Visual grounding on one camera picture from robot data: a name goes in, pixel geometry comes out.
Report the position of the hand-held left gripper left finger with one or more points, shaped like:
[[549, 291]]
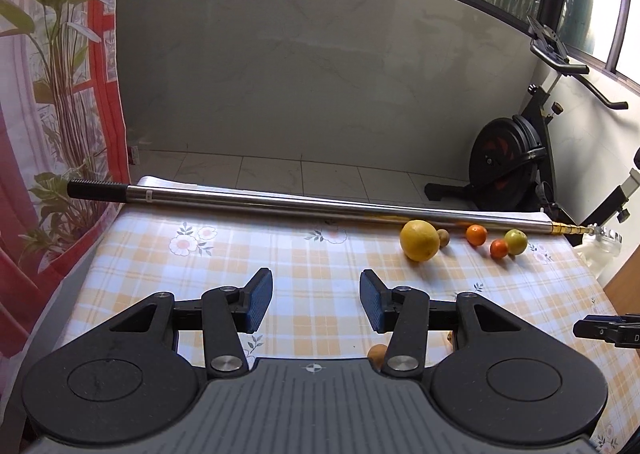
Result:
[[260, 304]]

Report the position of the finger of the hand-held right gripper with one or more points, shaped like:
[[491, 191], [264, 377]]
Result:
[[595, 329]]

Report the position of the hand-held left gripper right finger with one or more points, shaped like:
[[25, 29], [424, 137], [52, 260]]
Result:
[[371, 301]]

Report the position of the orange tangerine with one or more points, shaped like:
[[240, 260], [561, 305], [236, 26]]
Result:
[[499, 248], [476, 234], [377, 353]]

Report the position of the large round yellow citrus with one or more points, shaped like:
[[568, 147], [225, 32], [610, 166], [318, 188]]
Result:
[[420, 240]]

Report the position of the yellow-green round fruit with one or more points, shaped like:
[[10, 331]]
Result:
[[516, 241]]

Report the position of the brown wooden furniture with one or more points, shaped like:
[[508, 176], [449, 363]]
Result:
[[625, 286]]

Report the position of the checked floral tablecloth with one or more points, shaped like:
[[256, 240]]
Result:
[[300, 274]]

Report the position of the clear jar with metal lid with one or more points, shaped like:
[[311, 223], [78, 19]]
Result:
[[597, 251]]

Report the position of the long metal pole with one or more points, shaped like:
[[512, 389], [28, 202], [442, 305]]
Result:
[[300, 206]]

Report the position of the black exercise bike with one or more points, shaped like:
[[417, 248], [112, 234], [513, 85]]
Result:
[[505, 157]]

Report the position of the plant printed curtain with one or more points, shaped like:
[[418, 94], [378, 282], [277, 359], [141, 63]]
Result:
[[50, 84]]

